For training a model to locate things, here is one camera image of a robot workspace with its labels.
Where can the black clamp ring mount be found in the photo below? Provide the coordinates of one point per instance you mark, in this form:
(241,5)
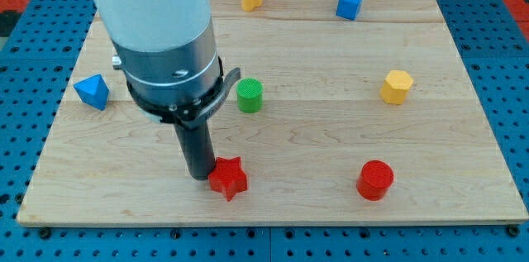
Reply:
(181,103)

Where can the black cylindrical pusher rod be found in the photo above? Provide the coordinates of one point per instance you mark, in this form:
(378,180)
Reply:
(197,148)

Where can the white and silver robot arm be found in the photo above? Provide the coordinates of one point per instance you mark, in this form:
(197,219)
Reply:
(168,54)

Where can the red star block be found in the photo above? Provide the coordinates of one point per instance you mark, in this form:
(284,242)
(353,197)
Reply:
(228,177)

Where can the green cylinder block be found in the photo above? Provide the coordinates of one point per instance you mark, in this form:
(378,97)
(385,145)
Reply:
(249,95)

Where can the blue triangular block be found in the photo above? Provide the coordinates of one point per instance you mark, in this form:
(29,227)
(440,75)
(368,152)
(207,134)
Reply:
(93,91)

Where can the light wooden board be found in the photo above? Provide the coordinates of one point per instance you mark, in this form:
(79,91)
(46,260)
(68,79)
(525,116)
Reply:
(322,120)

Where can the red cylinder block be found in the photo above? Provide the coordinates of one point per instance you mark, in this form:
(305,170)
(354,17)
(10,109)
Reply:
(376,177)

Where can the blue cube block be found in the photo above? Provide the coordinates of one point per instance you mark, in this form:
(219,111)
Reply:
(348,9)

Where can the yellow hexagon block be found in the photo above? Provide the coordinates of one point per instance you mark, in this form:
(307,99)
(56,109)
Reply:
(396,86)

